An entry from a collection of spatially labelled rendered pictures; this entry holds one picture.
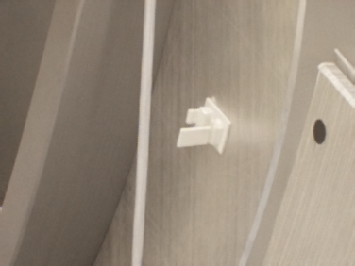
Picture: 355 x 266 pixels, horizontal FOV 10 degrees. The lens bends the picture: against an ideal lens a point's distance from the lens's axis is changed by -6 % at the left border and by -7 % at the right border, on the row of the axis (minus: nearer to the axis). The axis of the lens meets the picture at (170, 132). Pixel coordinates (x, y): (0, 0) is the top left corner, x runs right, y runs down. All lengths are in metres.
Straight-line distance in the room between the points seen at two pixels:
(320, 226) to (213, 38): 0.13
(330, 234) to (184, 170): 0.15
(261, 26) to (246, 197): 0.08
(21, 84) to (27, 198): 0.84
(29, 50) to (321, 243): 1.04
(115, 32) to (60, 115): 0.05
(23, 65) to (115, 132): 0.86
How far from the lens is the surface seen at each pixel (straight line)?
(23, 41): 1.89
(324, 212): 0.87
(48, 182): 1.03
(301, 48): 0.91
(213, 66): 0.97
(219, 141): 0.96
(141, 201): 0.97
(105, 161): 1.03
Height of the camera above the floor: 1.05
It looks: 6 degrees down
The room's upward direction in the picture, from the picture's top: 1 degrees clockwise
